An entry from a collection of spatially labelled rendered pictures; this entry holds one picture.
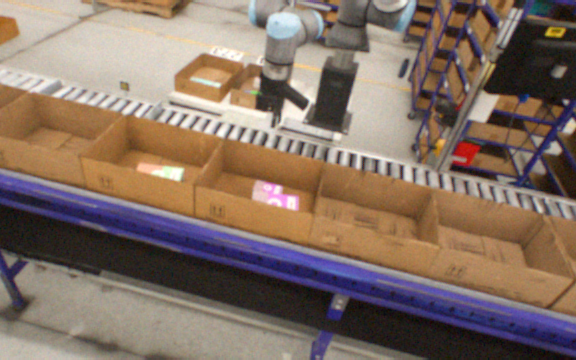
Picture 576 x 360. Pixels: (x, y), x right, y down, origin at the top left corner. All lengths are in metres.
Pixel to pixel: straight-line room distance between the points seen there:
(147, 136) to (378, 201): 0.93
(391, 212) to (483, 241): 0.35
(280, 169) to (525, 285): 0.88
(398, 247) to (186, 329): 1.25
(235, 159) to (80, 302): 1.21
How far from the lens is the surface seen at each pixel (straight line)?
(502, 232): 1.68
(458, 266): 1.36
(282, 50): 1.15
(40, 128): 1.91
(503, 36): 1.89
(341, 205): 1.53
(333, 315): 1.51
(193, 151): 1.58
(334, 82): 2.11
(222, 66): 2.64
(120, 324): 2.23
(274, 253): 1.28
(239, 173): 1.56
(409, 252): 1.31
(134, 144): 1.69
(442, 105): 2.02
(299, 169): 1.48
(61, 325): 2.30
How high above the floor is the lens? 1.89
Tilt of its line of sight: 39 degrees down
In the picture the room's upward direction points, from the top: 10 degrees clockwise
